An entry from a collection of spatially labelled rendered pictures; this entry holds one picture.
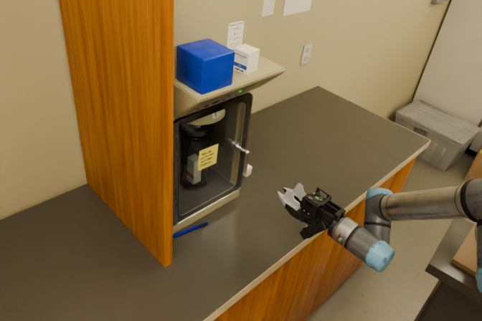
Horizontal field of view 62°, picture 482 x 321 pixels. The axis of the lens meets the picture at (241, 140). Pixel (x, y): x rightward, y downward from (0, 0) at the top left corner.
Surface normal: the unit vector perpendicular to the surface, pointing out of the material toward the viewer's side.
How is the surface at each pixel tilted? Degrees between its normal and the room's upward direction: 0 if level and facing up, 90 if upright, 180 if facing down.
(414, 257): 0
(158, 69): 90
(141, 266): 0
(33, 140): 90
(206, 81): 90
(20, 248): 0
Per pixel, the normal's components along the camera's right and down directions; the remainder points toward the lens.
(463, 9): -0.72, 0.33
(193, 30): 0.69, 0.47
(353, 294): 0.10, -0.82
